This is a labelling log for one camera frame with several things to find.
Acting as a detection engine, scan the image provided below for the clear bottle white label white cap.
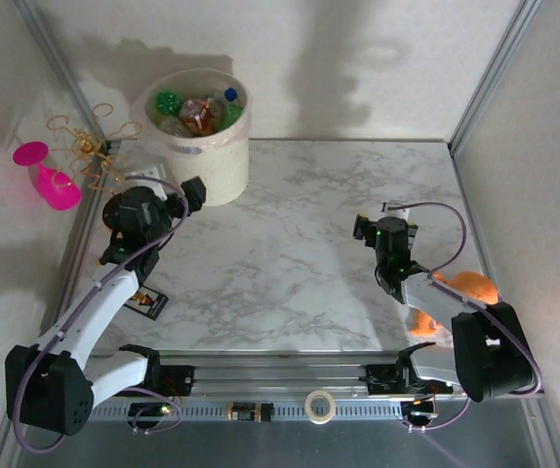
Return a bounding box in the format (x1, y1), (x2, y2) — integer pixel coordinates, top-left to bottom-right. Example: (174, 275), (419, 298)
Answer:
(157, 116), (188, 140)

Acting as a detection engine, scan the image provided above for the red label amber bottle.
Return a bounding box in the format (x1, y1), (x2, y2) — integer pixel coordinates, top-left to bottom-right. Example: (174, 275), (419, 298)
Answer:
(178, 97), (222, 137)

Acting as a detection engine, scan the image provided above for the green bottle yellow cap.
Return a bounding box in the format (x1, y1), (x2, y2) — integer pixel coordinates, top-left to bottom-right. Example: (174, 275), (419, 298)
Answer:
(155, 90), (183, 117)
(220, 101), (245, 129)

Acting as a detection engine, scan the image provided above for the clear bottle blue label blue cap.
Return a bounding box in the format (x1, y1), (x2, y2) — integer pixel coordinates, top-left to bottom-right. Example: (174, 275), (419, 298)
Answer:
(209, 86), (241, 106)

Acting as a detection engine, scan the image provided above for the white round waste bin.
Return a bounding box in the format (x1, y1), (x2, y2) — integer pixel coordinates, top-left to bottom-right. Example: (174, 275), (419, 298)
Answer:
(139, 67), (252, 209)

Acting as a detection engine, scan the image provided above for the pink plastic wine glass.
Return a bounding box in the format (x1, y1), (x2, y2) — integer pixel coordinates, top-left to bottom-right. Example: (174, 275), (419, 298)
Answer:
(12, 139), (84, 212)

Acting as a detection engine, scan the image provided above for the black printed card pack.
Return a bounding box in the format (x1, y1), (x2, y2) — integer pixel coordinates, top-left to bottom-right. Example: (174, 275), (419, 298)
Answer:
(126, 285), (170, 321)

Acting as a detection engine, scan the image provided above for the orange plush toy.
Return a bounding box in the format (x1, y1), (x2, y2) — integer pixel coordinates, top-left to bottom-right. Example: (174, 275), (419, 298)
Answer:
(409, 270), (500, 337)

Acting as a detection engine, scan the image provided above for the small black controller board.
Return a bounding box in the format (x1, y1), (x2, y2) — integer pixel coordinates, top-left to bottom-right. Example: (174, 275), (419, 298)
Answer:
(127, 402), (183, 420)
(401, 397), (440, 423)

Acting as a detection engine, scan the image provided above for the white tape roll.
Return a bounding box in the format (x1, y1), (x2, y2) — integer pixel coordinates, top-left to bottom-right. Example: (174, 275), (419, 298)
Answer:
(303, 389), (338, 425)

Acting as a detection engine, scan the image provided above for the black brass cylinder part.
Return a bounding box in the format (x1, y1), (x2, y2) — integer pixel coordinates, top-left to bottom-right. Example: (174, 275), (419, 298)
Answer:
(224, 402), (275, 423)

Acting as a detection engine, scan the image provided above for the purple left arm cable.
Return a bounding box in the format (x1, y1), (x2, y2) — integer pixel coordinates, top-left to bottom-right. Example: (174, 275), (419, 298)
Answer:
(5, 177), (191, 454)

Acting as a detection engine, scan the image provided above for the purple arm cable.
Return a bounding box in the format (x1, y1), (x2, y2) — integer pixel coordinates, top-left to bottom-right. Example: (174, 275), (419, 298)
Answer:
(5, 177), (191, 454)
(401, 201), (543, 433)

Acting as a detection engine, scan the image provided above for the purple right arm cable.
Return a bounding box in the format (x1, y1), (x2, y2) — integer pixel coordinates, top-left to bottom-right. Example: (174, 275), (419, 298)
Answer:
(401, 201), (543, 433)

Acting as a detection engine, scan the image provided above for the gold wire ornament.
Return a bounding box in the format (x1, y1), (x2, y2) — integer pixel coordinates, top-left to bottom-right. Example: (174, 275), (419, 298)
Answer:
(45, 101), (142, 192)

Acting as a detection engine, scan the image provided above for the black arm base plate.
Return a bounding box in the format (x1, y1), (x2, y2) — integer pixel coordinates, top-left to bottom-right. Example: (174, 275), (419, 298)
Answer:
(365, 363), (408, 394)
(155, 363), (196, 399)

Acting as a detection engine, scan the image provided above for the aluminium frame post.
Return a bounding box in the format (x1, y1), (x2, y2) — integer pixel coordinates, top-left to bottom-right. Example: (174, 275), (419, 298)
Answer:
(11, 0), (115, 152)
(448, 0), (542, 157)

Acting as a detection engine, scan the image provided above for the aluminium extrusion base frame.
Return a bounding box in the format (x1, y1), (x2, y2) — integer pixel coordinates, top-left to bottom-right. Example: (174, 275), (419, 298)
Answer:
(11, 335), (471, 404)

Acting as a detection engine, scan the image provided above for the grey slotted cable duct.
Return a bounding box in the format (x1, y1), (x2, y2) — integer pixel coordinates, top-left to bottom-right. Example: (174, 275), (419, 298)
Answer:
(25, 402), (411, 423)

